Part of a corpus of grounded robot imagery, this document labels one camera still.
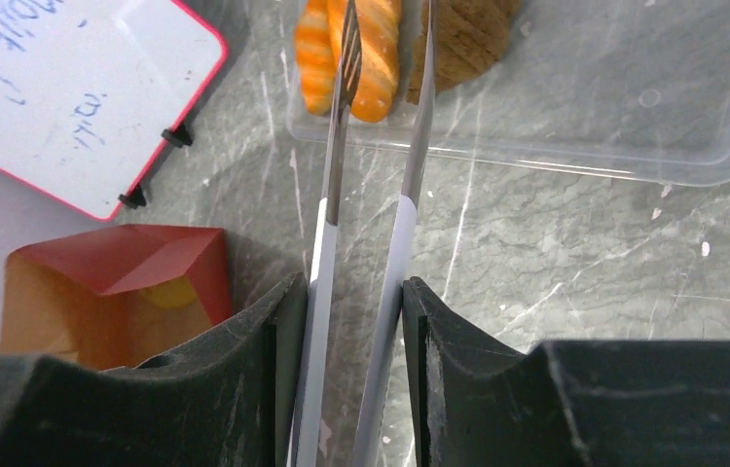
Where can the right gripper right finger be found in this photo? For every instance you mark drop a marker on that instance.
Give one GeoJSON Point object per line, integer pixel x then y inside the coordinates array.
{"type": "Point", "coordinates": [478, 402]}

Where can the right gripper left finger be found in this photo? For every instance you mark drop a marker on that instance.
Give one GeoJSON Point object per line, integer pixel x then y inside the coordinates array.
{"type": "Point", "coordinates": [223, 398]}

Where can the red paper bag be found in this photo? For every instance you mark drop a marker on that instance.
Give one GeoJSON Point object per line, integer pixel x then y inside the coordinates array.
{"type": "Point", "coordinates": [75, 297]}

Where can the round brown bread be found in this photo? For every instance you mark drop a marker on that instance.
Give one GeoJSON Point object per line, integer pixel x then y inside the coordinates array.
{"type": "Point", "coordinates": [470, 38]}

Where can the long orange baguette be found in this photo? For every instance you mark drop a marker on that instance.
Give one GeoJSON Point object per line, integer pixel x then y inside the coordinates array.
{"type": "Point", "coordinates": [378, 22]}

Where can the small striped orange croissant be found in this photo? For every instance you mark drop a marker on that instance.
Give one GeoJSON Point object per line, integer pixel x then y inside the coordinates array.
{"type": "Point", "coordinates": [314, 57]}

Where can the yellow bread inside bag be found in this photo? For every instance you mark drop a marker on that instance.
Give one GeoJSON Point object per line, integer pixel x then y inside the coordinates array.
{"type": "Point", "coordinates": [174, 293]}

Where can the red framed whiteboard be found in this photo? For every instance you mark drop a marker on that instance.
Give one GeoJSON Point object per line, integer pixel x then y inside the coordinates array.
{"type": "Point", "coordinates": [90, 92]}

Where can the clear plastic tray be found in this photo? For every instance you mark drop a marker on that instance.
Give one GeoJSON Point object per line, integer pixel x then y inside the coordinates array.
{"type": "Point", "coordinates": [638, 90]}

